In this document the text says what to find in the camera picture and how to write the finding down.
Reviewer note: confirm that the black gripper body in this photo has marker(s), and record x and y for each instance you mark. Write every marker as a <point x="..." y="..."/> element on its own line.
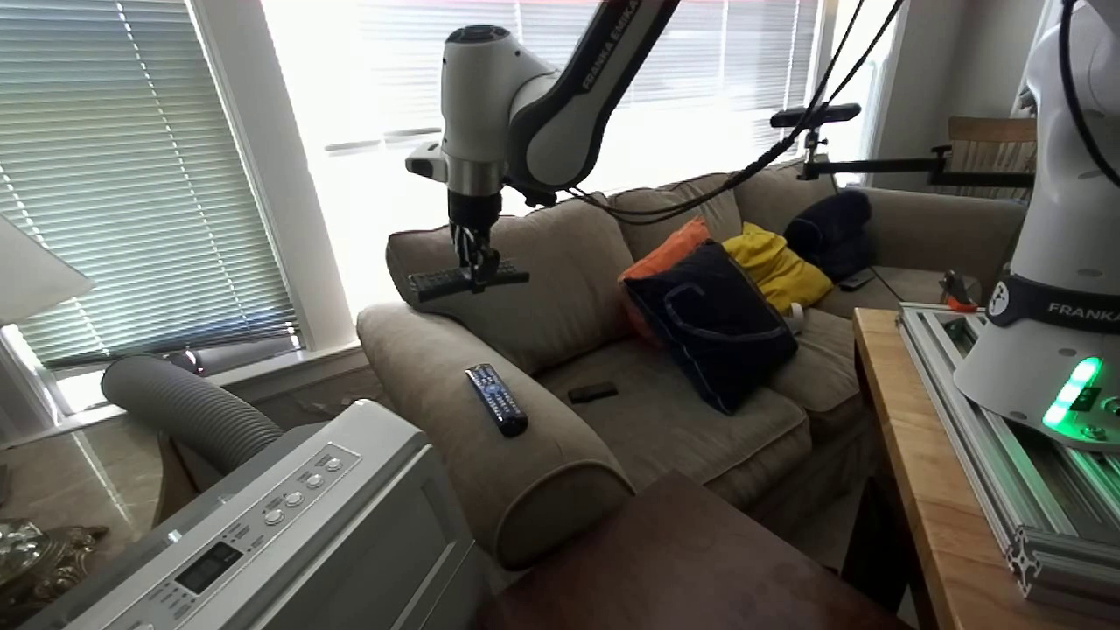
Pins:
<point x="473" y="214"/>

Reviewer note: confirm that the matte black remote silver pad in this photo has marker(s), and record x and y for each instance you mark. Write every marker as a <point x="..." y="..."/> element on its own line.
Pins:
<point x="440" y="288"/>

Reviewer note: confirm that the glossy black remote blue buttons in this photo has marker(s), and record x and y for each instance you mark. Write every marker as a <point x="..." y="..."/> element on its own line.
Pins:
<point x="498" y="401"/>

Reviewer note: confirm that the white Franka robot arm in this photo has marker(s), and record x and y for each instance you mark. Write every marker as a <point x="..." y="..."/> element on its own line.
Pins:
<point x="560" y="106"/>

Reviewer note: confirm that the beige fabric sofa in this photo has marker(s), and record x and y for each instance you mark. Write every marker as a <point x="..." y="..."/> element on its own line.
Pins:
<point x="549" y="282"/>

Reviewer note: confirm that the small slim black remote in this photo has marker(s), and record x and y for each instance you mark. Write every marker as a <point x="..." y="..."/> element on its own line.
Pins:
<point x="592" y="393"/>

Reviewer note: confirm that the orange pillow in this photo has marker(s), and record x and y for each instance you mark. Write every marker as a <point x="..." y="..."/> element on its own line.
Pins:
<point x="666" y="251"/>

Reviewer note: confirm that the navy pillow blue trim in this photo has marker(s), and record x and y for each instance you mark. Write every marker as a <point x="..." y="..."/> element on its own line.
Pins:
<point x="720" y="327"/>

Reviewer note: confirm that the yellow cloth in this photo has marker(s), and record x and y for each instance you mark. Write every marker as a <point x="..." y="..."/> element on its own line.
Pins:
<point x="776" y="269"/>

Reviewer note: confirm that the white portable air conditioner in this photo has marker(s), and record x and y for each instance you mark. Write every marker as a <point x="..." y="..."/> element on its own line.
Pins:
<point x="304" y="526"/>

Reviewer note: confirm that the dark navy cloth bundle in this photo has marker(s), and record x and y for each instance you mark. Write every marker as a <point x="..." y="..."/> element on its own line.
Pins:
<point x="830" y="232"/>

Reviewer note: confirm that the white window blinds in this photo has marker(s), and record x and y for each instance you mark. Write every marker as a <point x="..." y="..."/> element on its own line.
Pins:
<point x="126" y="178"/>

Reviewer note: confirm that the light wooden rack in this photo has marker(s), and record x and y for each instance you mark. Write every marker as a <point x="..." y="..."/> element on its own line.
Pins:
<point x="992" y="142"/>

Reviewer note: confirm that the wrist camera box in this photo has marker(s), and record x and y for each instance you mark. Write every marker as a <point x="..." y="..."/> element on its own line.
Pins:
<point x="426" y="163"/>

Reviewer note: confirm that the black external camera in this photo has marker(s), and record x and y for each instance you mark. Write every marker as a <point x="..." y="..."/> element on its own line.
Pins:
<point x="816" y="114"/>

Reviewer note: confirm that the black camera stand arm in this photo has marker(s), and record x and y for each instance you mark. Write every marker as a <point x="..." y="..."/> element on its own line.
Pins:
<point x="911" y="167"/>

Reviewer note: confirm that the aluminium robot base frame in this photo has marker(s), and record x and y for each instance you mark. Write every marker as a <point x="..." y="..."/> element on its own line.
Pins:
<point x="1050" y="502"/>

